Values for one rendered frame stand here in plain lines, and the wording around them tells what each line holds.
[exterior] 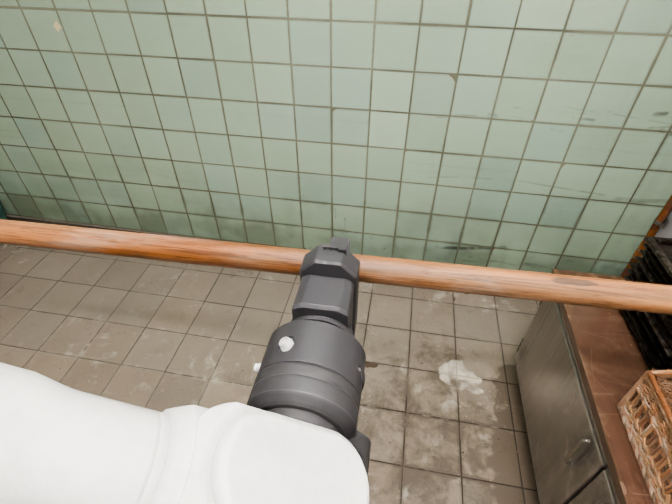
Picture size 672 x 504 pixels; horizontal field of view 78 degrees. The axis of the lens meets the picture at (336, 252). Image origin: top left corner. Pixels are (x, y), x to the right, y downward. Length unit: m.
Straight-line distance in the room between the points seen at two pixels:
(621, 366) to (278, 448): 1.15
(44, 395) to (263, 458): 0.11
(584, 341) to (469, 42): 1.02
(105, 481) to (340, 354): 0.17
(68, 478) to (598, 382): 1.17
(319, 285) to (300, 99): 1.41
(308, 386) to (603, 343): 1.13
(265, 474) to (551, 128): 1.66
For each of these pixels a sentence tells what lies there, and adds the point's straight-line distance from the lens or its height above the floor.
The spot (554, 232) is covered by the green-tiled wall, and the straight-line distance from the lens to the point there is 2.06.
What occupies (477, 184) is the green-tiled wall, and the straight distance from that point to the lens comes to 1.85.
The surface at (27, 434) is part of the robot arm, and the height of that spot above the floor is 1.32.
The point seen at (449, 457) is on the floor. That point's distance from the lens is 1.68.
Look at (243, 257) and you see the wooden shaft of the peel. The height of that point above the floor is 1.20.
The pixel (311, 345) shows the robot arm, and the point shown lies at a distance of 0.33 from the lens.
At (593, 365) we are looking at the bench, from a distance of 1.30.
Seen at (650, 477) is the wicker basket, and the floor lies 0.60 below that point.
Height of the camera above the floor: 1.51
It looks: 41 degrees down
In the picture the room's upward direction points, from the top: straight up
